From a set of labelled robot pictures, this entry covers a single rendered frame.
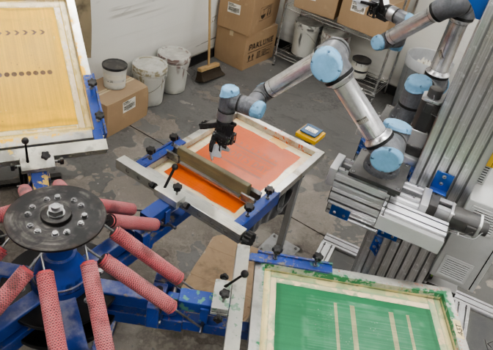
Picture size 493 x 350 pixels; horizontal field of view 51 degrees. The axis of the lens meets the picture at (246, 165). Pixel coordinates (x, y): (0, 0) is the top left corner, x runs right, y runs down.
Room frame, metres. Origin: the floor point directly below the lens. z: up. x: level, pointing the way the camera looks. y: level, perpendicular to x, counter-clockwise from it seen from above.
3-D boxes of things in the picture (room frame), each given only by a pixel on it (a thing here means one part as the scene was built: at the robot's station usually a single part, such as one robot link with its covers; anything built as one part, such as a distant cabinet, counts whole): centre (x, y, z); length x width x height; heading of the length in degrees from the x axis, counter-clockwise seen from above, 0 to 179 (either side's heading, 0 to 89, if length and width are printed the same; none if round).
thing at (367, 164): (1.81, -0.56, 1.31); 0.15 x 0.15 x 0.10
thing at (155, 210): (1.56, 0.31, 1.02); 0.17 x 0.06 x 0.05; 152
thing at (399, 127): (1.80, -0.56, 1.42); 0.13 x 0.12 x 0.14; 165
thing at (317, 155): (2.06, 0.05, 0.97); 0.79 x 0.58 x 0.04; 152
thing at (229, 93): (1.86, 0.12, 1.42); 0.09 x 0.08 x 0.11; 75
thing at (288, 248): (2.50, -0.32, 0.48); 0.22 x 0.22 x 0.96; 62
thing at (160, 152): (1.98, 0.41, 0.98); 0.30 x 0.05 x 0.07; 152
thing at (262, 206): (1.71, -0.08, 0.98); 0.30 x 0.05 x 0.07; 152
